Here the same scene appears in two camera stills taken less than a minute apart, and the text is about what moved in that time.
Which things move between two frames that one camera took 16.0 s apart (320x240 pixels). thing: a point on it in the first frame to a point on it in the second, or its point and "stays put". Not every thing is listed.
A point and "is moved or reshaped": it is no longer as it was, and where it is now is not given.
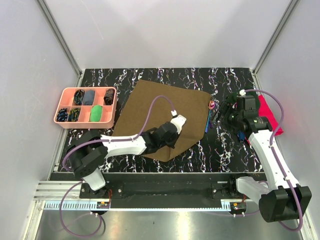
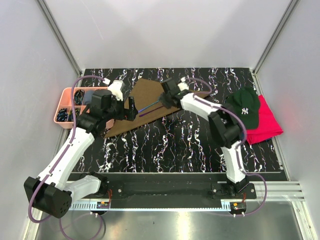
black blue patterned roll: [62, 115] stays put
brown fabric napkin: [151, 104] is moved or reshaped
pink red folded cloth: [264, 110] stays put
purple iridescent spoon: [211, 105] is moved or reshaped
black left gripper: [171, 145] to [132, 111]
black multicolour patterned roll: [78, 96] stays put
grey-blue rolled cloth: [88, 97] stays put
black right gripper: [222, 108] to [167, 104]
